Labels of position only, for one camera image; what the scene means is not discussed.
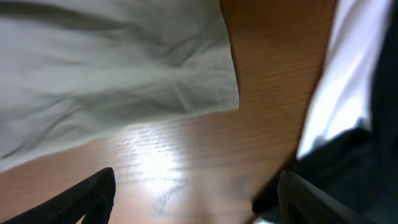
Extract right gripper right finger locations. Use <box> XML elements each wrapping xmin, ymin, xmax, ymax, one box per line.
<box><xmin>277</xmin><ymin>170</ymin><xmax>373</xmax><ymax>224</ymax></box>

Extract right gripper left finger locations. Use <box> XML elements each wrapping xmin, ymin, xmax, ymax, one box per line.
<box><xmin>2</xmin><ymin>167</ymin><xmax>116</xmax><ymax>224</ymax></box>

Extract khaki green shorts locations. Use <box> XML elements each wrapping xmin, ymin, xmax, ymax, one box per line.
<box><xmin>1</xmin><ymin>0</ymin><xmax>239</xmax><ymax>170</ymax></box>

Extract black garment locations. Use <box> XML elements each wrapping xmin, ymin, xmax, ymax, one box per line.
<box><xmin>252</xmin><ymin>1</ymin><xmax>397</xmax><ymax>223</ymax></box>

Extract white garment under pile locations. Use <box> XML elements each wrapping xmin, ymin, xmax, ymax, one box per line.
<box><xmin>296</xmin><ymin>0</ymin><xmax>393</xmax><ymax>159</ymax></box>

